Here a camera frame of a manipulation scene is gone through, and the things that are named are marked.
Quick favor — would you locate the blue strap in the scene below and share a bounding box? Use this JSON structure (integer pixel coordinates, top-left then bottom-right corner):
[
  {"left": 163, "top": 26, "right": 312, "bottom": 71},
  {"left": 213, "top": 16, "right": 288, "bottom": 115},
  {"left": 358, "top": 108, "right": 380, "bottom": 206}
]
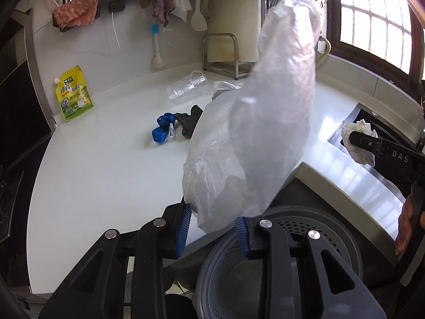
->
[{"left": 151, "top": 112, "right": 177, "bottom": 144}]

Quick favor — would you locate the clear plastic bag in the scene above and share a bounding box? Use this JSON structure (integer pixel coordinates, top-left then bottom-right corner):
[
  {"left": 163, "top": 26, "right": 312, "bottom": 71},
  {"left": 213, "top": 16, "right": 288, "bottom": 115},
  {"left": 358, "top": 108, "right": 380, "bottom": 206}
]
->
[{"left": 182, "top": 0, "right": 321, "bottom": 233}]

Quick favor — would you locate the grey perforated trash bin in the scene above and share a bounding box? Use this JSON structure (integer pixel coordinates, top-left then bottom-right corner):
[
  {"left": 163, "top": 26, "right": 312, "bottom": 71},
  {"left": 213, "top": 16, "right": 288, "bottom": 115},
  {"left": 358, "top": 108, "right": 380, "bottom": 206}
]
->
[{"left": 194, "top": 207, "right": 362, "bottom": 318}]

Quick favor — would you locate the steel cutting board rack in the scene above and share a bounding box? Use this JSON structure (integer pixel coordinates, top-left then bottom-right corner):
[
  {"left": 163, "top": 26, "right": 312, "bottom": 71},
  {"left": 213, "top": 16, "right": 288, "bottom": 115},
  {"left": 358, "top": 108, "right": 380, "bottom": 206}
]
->
[{"left": 201, "top": 32, "right": 253, "bottom": 81}]

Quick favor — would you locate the black kitchen sink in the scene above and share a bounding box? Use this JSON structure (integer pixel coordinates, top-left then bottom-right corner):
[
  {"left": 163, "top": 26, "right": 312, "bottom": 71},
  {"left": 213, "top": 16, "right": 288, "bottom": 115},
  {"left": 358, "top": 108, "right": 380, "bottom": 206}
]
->
[{"left": 344, "top": 104, "right": 424, "bottom": 199}]

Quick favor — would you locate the dark grey cloth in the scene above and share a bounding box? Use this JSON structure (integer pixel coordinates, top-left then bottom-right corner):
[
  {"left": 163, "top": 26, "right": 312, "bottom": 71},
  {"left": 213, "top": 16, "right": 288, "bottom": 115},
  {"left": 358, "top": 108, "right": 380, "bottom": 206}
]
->
[{"left": 175, "top": 105, "right": 203, "bottom": 139}]

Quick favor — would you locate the clear plastic cup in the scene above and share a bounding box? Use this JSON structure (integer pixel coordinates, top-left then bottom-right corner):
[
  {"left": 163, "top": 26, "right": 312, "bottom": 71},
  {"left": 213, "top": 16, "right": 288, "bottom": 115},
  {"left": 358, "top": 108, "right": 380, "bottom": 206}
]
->
[{"left": 166, "top": 71, "right": 209, "bottom": 104}]

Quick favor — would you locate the pink orange cloth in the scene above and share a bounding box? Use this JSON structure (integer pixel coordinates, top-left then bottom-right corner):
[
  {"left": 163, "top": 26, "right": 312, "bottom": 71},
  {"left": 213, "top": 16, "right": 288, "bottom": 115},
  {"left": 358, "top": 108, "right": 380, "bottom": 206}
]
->
[{"left": 52, "top": 0, "right": 102, "bottom": 30}]

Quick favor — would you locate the white rice paddle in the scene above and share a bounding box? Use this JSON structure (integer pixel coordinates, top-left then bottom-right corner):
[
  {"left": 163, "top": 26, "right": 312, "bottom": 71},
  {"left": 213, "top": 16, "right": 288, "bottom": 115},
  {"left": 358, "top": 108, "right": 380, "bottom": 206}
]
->
[{"left": 191, "top": 0, "right": 207, "bottom": 32}]

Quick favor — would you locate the white cutting board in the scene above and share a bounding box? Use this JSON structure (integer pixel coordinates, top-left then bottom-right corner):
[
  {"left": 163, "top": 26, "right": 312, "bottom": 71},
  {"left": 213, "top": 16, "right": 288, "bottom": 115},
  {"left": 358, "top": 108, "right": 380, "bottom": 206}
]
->
[{"left": 208, "top": 0, "right": 262, "bottom": 63}]

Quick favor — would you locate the white paper ball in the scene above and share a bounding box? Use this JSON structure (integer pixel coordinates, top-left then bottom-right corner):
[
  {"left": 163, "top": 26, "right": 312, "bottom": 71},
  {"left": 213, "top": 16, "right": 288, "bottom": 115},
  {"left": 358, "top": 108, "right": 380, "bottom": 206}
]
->
[{"left": 341, "top": 118, "right": 380, "bottom": 167}]

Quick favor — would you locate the white tissue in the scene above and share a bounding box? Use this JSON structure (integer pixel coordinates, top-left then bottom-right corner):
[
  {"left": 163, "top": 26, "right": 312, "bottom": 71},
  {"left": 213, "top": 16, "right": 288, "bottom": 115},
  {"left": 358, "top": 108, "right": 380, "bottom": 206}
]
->
[{"left": 212, "top": 81, "right": 243, "bottom": 100}]

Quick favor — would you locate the white hanging cloth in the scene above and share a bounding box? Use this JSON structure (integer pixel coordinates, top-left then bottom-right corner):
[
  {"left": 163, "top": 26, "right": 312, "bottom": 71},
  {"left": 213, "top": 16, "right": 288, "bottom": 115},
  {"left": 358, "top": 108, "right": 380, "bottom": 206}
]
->
[{"left": 171, "top": 0, "right": 192, "bottom": 22}]

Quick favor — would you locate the blue white bottle brush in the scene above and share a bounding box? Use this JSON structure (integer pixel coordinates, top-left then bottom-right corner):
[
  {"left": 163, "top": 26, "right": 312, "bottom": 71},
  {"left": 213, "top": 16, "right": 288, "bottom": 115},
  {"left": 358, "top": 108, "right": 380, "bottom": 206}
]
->
[{"left": 151, "top": 24, "right": 164, "bottom": 68}]

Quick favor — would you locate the yellow green sauce pouch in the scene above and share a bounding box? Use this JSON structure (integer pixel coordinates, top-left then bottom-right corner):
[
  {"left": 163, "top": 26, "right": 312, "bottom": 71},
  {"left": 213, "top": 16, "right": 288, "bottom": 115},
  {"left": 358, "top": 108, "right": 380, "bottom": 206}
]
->
[{"left": 54, "top": 66, "right": 94, "bottom": 122}]

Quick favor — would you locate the mauve hanging cloth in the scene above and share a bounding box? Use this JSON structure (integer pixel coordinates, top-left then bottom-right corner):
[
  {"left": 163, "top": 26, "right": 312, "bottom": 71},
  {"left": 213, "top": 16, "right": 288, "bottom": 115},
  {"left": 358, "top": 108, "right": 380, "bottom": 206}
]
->
[{"left": 152, "top": 0, "right": 176, "bottom": 27}]

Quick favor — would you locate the person's right hand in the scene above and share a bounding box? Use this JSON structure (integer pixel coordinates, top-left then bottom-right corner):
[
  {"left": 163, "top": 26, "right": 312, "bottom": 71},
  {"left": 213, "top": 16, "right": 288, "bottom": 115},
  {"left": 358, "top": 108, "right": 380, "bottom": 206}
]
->
[{"left": 395, "top": 194, "right": 414, "bottom": 256}]

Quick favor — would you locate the window with dark frame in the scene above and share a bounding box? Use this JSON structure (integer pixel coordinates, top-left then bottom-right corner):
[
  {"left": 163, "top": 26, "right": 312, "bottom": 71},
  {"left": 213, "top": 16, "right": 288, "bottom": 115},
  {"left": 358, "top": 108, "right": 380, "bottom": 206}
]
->
[{"left": 327, "top": 0, "right": 424, "bottom": 100}]

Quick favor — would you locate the yellow gas hose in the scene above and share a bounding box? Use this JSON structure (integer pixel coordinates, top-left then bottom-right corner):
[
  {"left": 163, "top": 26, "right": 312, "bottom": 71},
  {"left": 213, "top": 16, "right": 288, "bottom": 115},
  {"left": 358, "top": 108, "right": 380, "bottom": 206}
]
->
[{"left": 315, "top": 36, "right": 332, "bottom": 65}]

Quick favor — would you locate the white straw on wall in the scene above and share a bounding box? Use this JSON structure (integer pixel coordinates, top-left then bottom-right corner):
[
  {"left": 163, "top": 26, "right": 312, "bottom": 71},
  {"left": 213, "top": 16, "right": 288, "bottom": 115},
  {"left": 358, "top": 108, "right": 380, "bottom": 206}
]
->
[{"left": 111, "top": 12, "right": 120, "bottom": 48}]

